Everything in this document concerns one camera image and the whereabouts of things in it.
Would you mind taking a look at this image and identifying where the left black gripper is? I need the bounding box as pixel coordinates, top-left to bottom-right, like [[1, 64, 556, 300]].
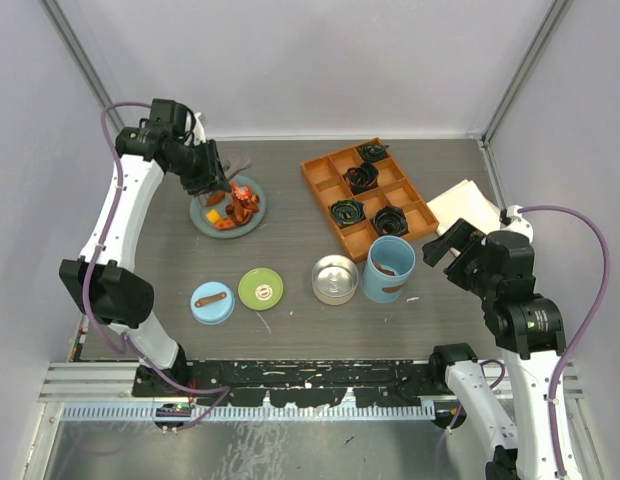
[[169, 138, 231, 196]]

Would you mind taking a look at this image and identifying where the grey-blue plate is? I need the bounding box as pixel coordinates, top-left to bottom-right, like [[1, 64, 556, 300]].
[[189, 175, 267, 239]]

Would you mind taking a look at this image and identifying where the pile of food pieces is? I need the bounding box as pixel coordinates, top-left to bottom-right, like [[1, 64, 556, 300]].
[[204, 182, 260, 231]]

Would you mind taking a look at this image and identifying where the blue cylindrical lunch container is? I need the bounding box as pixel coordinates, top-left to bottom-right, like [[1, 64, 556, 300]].
[[362, 236, 417, 303]]

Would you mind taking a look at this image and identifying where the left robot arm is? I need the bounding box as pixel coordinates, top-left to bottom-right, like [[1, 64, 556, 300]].
[[59, 128, 228, 397]]

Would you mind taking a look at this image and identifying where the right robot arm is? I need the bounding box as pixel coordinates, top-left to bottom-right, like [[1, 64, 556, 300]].
[[423, 219, 583, 479]]

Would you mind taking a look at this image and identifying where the white folded cloth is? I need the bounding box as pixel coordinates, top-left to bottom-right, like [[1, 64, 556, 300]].
[[427, 179, 500, 236]]

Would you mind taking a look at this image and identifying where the rolled black tie right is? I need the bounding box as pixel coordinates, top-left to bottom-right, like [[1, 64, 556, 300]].
[[372, 205, 409, 237]]

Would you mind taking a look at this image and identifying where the green round lid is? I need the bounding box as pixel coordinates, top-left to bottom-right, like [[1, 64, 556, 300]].
[[238, 267, 284, 311]]

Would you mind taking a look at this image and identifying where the orange wooden compartment tray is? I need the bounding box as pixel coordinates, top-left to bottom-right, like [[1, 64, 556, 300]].
[[301, 138, 439, 263]]

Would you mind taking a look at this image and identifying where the rolled dark tie middle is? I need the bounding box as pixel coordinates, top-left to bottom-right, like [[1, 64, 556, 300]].
[[343, 162, 379, 195]]

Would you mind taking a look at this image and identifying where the silver metal bowl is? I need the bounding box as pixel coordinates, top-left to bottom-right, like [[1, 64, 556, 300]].
[[311, 254, 359, 306]]

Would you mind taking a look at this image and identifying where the rolled dark tie top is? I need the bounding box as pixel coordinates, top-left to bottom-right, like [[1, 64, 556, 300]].
[[357, 142, 389, 163]]

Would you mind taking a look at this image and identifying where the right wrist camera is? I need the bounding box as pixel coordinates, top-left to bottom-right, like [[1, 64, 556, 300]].
[[483, 205, 535, 280]]

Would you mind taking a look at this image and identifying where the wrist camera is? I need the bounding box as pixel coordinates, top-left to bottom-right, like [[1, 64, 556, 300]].
[[483, 205, 535, 280], [149, 99, 207, 145]]

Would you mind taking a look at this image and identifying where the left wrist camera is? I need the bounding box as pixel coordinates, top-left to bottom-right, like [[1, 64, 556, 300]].
[[149, 99, 207, 145]]

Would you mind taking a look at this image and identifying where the blue lid with strap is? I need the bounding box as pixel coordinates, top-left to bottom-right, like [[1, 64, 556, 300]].
[[190, 281, 235, 325]]

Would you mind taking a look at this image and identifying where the slotted cable duct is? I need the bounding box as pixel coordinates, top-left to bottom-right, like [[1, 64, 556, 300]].
[[60, 401, 436, 422]]

